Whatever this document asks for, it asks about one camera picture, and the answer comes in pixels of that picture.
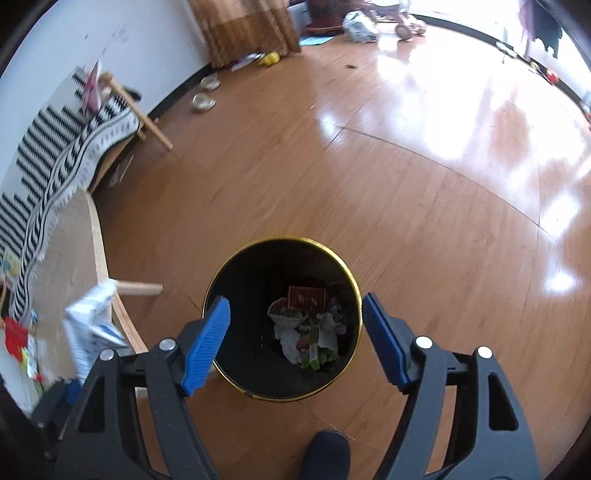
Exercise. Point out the white plastic bag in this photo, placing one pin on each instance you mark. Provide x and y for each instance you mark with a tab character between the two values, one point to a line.
360	25

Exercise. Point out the pink cartoon cushion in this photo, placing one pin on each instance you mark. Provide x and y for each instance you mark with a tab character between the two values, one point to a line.
92	92

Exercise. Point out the silver foil wrapper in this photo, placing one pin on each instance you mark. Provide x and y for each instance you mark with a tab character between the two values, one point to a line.
281	311

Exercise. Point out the white paper sheet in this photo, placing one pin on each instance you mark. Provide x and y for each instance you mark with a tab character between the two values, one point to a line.
247	61

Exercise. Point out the dark cloth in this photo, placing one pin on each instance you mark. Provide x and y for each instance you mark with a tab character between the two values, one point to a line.
540	23

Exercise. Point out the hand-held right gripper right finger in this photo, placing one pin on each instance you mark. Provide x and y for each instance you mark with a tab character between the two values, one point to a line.
385	341

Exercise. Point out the yellow toy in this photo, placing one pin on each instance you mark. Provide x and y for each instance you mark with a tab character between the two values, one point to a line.
270	58

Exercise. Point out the black trash bin gold rim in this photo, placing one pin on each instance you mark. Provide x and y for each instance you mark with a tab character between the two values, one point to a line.
244	286

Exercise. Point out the small red toy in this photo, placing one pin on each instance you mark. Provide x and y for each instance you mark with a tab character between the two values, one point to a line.
551	76

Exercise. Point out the white wrapper blue print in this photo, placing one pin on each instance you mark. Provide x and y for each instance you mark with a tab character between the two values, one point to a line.
92	323

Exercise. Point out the brown curtain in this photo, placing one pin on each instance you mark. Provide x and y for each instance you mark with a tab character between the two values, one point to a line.
240	27

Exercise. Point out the wooden sofa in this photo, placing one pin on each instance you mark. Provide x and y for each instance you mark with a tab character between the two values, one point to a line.
152	127

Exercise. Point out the potted plant red pot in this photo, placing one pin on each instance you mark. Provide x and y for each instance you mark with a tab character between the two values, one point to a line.
323	18

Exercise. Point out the white tissue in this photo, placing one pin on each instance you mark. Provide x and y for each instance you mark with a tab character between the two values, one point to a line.
286	339

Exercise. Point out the blue silver wrapper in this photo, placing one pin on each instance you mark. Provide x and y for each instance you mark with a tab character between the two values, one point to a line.
334	308

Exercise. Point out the child's tricycle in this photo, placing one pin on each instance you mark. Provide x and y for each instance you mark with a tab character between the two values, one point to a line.
401	30

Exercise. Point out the green white drink carton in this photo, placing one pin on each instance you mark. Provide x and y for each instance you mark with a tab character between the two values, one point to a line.
315	348

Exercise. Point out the black white patterned blanket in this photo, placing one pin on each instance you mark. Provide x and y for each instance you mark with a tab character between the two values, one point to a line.
55	152

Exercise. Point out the green snack packet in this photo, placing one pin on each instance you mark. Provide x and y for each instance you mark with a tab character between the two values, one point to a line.
32	364

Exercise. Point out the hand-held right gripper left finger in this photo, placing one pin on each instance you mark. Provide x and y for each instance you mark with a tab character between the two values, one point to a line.
207	346

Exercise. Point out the beige slipper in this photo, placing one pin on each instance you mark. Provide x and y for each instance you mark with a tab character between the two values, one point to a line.
203	102
210	82

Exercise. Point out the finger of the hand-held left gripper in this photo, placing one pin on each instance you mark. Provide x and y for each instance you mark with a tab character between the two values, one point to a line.
71	391

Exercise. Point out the light blue sheet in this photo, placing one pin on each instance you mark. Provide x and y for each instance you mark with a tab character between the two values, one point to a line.
314	40

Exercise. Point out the red plastic chair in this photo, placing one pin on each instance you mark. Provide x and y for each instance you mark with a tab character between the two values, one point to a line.
14	337

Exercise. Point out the dark shoe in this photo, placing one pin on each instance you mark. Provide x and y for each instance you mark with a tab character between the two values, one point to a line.
323	457

